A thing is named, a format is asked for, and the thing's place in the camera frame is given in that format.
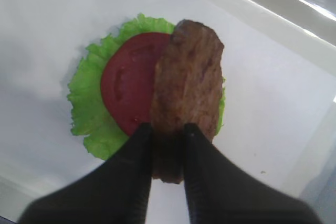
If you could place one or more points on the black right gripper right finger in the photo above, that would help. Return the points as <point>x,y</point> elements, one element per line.
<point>218,191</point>

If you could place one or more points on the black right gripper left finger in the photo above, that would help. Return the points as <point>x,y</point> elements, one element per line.
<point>115,192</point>

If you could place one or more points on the brown meat patty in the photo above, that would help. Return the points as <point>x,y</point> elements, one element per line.
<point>188,88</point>

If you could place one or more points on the green lettuce leaf on bun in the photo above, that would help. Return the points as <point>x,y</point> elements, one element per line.
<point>90,118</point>

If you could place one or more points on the red tomato slice on lettuce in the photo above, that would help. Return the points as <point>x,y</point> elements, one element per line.
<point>127,80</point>

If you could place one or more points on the metal tray with white liner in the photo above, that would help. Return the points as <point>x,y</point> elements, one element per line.
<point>279,121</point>

